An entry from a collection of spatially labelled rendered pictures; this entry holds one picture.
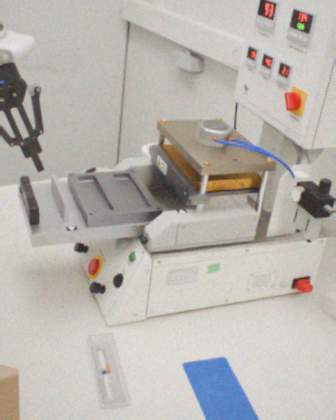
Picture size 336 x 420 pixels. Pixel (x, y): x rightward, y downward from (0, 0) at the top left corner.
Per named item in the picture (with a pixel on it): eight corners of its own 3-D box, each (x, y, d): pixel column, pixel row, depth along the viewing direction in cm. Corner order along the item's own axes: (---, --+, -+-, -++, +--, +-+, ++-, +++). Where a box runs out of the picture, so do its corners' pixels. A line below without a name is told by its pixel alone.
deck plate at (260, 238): (258, 174, 154) (258, 171, 154) (330, 237, 126) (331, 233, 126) (106, 183, 137) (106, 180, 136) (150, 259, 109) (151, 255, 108)
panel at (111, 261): (75, 246, 140) (108, 187, 135) (105, 320, 116) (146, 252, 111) (68, 244, 139) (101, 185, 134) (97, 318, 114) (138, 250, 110)
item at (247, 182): (220, 156, 137) (226, 122, 133) (262, 196, 119) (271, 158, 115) (158, 159, 131) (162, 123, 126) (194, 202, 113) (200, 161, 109)
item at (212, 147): (237, 150, 142) (245, 104, 136) (301, 205, 117) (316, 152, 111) (153, 154, 133) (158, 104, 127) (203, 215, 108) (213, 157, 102)
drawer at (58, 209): (137, 190, 134) (140, 162, 130) (168, 236, 116) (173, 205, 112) (17, 198, 123) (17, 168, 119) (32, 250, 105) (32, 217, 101)
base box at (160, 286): (246, 225, 161) (257, 174, 154) (318, 302, 131) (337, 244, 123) (73, 243, 142) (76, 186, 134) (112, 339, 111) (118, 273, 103)
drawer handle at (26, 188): (28, 190, 119) (28, 174, 117) (39, 224, 107) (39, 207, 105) (19, 191, 118) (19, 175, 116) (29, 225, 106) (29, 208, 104)
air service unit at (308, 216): (291, 217, 122) (306, 159, 115) (329, 252, 110) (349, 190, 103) (272, 219, 120) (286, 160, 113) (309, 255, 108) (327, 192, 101)
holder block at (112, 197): (133, 179, 130) (134, 169, 129) (161, 219, 114) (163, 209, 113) (67, 183, 124) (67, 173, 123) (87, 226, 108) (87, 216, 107)
